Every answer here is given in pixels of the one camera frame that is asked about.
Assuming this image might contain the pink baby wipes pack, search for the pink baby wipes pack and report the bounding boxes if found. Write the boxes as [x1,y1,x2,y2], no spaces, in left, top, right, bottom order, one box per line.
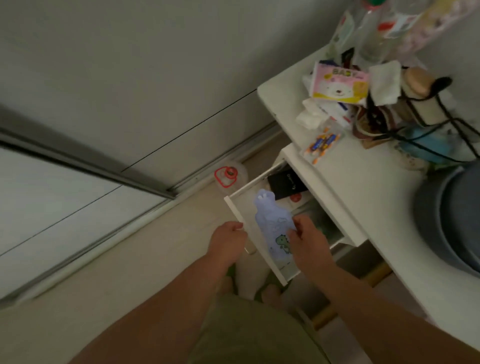
[311,62,370,106]

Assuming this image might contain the clear plastic bottle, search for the clear plastic bottle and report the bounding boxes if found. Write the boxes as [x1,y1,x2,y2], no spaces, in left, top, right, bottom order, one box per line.
[352,0,394,70]

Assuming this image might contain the white drawer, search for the white drawer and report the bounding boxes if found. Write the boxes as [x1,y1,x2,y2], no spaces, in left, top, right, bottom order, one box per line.
[224,159,346,286]

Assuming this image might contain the person's left hand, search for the person's left hand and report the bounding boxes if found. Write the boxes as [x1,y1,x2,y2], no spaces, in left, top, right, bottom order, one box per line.
[206,221,248,268]

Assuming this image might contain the person's right foot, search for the person's right foot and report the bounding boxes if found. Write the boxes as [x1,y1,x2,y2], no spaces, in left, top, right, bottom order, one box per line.
[255,272,289,310]

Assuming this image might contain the black cable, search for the black cable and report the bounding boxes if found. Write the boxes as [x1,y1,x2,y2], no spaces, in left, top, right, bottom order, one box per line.
[369,77,480,164]

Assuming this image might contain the blue face mask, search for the blue face mask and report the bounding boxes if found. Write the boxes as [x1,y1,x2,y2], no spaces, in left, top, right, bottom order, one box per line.
[397,125,466,166]

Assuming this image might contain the person's green shorts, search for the person's green shorts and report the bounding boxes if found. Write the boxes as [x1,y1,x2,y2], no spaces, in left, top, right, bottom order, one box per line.
[187,292,331,364]

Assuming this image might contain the black box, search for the black box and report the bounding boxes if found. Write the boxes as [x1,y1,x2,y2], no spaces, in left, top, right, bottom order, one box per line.
[267,169,309,201]

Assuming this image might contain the white desk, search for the white desk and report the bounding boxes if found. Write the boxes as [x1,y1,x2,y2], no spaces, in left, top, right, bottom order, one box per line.
[257,45,480,351]

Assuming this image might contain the crumpled white tissue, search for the crumpled white tissue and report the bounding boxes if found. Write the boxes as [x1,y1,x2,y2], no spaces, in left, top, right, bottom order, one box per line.
[295,98,332,131]

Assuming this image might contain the sliding wardrobe door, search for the sliding wardrobe door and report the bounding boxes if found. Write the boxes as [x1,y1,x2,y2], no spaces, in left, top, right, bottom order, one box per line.
[0,0,349,308]

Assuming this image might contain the person's right forearm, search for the person's right forearm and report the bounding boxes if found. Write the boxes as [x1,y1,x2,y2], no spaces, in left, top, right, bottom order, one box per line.
[308,259,480,364]

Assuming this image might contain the grey round basin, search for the grey round basin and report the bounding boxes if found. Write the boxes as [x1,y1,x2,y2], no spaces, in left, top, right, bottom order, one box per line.
[413,161,480,278]

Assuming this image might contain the person's left forearm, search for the person's left forearm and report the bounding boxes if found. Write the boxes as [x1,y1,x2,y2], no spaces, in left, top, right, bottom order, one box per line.
[69,252,235,364]

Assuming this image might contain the blue dinosaur print pouch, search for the blue dinosaur print pouch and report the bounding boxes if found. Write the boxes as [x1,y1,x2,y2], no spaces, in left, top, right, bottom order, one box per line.
[254,189,301,259]

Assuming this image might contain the white folded tissue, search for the white folded tissue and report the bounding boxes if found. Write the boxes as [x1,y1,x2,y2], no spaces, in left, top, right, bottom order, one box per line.
[368,60,403,107]

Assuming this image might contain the bag of orange capped tubes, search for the bag of orange capped tubes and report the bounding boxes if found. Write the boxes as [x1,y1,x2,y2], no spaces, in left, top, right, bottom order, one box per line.
[302,127,344,166]

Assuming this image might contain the person's right hand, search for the person's right hand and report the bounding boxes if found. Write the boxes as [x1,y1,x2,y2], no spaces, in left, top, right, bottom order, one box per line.
[287,214,334,274]

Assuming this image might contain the clear jar with red lid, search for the clear jar with red lid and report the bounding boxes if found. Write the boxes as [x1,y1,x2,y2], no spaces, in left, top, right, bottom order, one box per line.
[214,161,249,190]

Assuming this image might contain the pink patterned pack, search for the pink patterned pack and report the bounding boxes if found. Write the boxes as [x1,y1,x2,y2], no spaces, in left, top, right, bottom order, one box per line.
[390,0,479,57]

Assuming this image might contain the beige round container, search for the beige round container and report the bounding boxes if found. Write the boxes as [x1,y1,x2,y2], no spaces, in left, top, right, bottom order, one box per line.
[402,67,437,99]

